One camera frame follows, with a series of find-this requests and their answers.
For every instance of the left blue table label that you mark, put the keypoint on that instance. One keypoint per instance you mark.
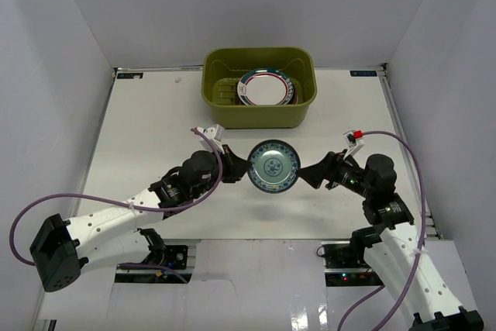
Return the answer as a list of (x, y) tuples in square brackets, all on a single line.
[(132, 76)]

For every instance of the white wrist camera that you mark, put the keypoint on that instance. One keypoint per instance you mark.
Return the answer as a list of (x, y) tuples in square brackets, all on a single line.
[(354, 142), (210, 137)]

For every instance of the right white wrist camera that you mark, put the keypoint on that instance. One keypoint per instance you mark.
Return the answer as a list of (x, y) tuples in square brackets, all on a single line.
[(354, 142)]

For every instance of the white plate green red rim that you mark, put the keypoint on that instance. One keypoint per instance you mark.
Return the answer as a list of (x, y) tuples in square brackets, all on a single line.
[(265, 86)]

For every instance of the olive green plastic bin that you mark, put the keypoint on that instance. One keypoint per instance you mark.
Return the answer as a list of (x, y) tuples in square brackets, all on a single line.
[(225, 68)]

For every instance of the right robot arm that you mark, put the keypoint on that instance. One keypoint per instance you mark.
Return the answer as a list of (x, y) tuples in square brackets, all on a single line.
[(392, 245)]

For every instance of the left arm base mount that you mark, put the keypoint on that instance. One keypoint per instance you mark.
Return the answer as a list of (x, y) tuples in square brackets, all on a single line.
[(166, 260)]

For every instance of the right blue table label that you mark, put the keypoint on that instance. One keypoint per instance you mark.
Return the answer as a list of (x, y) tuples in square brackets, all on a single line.
[(363, 73)]

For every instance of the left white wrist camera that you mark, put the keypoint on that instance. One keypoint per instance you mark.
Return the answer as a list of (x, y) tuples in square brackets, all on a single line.
[(210, 137)]

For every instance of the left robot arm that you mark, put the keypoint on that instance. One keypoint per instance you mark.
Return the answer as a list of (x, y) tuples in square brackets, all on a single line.
[(120, 234)]

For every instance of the small blue patterned plate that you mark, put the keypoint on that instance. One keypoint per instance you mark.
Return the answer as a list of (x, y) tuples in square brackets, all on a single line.
[(274, 164)]

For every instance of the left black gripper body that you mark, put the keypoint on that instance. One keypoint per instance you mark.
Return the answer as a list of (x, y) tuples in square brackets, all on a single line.
[(228, 164)]

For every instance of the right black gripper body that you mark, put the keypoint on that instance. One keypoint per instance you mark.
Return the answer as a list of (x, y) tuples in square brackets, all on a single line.
[(343, 174)]

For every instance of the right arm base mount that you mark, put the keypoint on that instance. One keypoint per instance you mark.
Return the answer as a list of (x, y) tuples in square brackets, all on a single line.
[(343, 269)]

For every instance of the blue table label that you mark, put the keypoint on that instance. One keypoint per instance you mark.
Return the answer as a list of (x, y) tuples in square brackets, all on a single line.
[(132, 76), (363, 73)]

